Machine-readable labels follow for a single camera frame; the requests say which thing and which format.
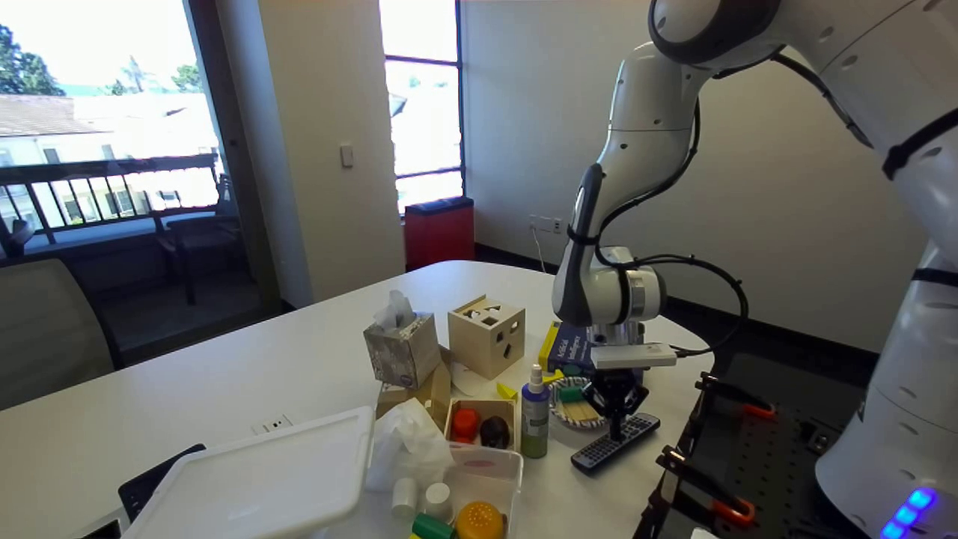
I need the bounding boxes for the black clamp orange tips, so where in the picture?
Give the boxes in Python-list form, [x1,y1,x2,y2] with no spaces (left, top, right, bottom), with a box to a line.
[697,372,780,421]

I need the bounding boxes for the patterned plate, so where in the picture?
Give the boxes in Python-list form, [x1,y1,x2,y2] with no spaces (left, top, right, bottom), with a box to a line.
[552,378,605,432]

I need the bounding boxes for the grey tissue box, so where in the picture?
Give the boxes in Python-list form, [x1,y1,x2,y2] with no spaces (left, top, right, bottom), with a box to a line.
[362,289,440,387]

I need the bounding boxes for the blue textbook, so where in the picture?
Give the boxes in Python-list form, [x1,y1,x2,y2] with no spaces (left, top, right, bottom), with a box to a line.
[539,322,594,378]

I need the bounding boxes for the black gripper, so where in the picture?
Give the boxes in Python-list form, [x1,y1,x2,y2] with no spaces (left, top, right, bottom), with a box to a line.
[588,369,647,439]

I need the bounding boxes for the wooden shape sorter cube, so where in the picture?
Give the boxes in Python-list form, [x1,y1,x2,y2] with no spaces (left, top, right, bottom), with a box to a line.
[448,295,525,378]

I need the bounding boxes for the black mounting plate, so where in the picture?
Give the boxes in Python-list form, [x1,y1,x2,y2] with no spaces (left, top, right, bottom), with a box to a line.
[635,349,867,539]

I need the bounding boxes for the red cabinet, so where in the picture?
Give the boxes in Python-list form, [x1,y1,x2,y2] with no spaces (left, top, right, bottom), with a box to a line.
[404,197,477,267]

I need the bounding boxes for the grey office chair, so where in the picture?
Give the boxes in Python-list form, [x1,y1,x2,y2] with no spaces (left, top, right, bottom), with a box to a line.
[0,258,118,408]

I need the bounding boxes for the white light switch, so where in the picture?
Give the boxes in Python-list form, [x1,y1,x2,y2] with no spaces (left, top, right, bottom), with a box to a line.
[340,140,356,171]

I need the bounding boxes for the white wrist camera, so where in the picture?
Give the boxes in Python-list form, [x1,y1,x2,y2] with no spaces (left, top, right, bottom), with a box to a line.
[590,340,677,372]

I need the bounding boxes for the grey remote control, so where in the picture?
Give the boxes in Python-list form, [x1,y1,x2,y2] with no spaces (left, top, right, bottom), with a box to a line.
[572,412,660,475]

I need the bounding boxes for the white plastic lid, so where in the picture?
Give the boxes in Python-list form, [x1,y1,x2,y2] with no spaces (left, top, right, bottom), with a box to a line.
[124,408,373,539]

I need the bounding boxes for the small wooden box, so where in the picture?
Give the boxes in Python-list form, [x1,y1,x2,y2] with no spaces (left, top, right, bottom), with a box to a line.
[448,397,518,450]

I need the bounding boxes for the clear plastic bin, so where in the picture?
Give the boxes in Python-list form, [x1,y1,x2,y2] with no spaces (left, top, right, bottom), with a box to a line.
[404,447,525,539]

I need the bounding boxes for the small spray bottle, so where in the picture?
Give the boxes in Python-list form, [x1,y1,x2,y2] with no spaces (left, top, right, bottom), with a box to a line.
[522,366,548,459]

